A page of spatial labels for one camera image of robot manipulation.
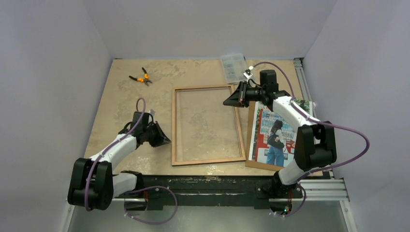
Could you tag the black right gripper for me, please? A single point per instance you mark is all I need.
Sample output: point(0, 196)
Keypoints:
point(242, 94)

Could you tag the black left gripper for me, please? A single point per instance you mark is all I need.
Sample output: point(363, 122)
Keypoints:
point(161, 139)

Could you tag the blue wooden picture frame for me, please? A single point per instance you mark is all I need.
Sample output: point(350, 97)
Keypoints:
point(174, 134)

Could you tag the clear acrylic sheet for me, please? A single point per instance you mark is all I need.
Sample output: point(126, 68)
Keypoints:
point(208, 125)

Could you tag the colour photo print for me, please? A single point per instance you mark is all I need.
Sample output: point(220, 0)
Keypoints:
point(272, 137)

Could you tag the brown cardboard backing board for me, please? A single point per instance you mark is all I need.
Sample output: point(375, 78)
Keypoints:
point(260, 154)

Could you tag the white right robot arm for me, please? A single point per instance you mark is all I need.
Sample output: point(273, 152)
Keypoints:
point(315, 144)

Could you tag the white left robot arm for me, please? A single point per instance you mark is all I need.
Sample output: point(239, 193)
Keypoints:
point(93, 184)

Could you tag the clear plastic screw box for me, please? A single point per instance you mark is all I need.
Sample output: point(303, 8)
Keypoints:
point(234, 66)

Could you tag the orange black pliers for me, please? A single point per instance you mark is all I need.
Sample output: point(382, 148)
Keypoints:
point(146, 80)

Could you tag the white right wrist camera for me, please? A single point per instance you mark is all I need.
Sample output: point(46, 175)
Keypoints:
point(248, 72)

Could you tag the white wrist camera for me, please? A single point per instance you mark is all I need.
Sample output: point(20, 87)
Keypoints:
point(248, 72)
point(152, 112)

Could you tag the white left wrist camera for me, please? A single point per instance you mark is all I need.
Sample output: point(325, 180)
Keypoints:
point(152, 112)

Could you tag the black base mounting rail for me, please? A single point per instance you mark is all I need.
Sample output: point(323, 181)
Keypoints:
point(258, 192)

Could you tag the aluminium right side rail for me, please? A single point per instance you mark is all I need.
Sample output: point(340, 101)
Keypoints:
point(307, 96)

